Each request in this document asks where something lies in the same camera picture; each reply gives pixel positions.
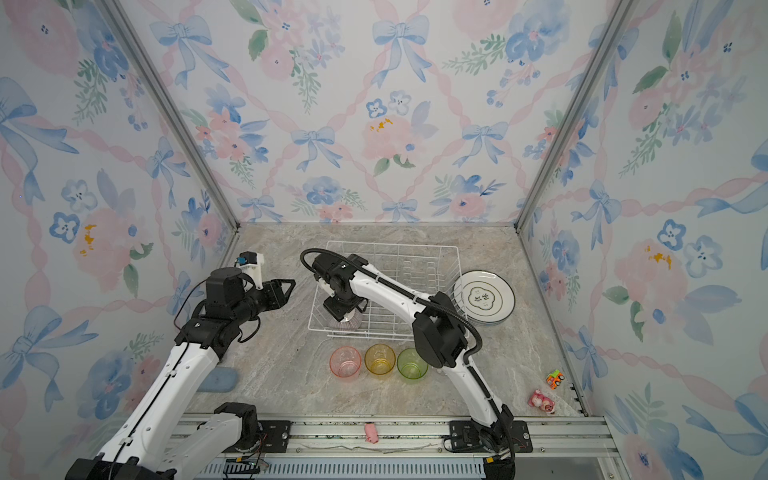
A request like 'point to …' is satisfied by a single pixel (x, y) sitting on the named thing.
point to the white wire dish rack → (427, 269)
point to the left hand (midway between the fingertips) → (287, 281)
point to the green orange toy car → (553, 379)
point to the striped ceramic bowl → (351, 321)
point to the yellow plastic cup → (379, 359)
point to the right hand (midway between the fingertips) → (342, 306)
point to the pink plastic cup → (345, 363)
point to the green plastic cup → (411, 364)
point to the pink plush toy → (544, 403)
